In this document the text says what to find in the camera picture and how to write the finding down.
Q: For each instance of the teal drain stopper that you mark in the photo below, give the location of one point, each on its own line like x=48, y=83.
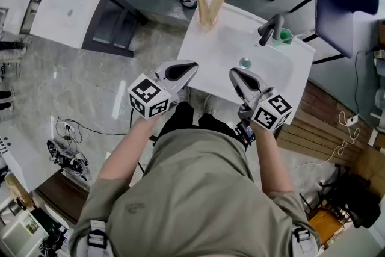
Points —
x=245, y=63

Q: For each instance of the white basin black vanity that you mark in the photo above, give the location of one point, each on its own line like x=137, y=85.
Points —
x=60, y=18

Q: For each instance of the person's left forearm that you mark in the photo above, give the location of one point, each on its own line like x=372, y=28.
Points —
x=129, y=147

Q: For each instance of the wooden slat platform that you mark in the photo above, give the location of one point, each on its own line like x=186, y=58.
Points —
x=316, y=129

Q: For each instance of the black screen device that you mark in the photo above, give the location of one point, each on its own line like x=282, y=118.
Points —
x=245, y=132

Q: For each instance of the person's right shoe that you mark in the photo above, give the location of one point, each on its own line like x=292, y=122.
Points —
x=210, y=103

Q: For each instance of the short wooden stick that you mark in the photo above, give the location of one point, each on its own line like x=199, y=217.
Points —
x=201, y=0

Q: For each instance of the person's right forearm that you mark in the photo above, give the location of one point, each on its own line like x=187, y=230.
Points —
x=270, y=159

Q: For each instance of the white basin wooden vanity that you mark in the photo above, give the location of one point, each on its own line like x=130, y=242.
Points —
x=216, y=51

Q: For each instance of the dark brown cabinet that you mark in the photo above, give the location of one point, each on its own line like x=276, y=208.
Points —
x=60, y=195

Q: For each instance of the white desk unit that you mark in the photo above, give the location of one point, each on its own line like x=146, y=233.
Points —
x=27, y=156

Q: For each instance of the person's shoe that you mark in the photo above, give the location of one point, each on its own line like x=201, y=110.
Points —
x=183, y=96
x=210, y=103

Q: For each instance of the white power strip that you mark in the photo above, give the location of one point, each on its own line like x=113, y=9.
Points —
x=69, y=126

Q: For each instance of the green plastic cup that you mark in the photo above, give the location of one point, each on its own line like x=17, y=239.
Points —
x=285, y=37

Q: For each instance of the black gear pile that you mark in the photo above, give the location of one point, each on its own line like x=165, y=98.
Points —
x=69, y=159

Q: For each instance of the person's olive shirt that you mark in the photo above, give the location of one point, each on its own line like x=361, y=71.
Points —
x=192, y=189

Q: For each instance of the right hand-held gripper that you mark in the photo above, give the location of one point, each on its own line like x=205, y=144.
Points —
x=270, y=112

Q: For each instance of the clear glass cup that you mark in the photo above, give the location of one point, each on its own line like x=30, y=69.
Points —
x=200, y=27

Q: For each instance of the dark metal faucet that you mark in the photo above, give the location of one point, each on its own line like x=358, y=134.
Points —
x=272, y=25

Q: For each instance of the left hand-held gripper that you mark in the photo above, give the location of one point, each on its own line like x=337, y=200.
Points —
x=144, y=96

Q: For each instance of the black office chair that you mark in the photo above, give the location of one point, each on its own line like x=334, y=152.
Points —
x=358, y=204

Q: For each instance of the person's left shoe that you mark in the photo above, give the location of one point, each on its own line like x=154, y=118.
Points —
x=183, y=96

